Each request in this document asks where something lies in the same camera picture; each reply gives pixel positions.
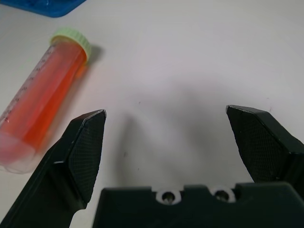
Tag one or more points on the blue plastic tray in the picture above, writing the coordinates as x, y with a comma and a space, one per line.
41, 7

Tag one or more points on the orange liquid tube green cap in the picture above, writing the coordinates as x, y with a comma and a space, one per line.
40, 102

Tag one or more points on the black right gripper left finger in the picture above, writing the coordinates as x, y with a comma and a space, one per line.
78, 152

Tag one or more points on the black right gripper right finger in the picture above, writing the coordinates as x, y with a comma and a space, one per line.
261, 142

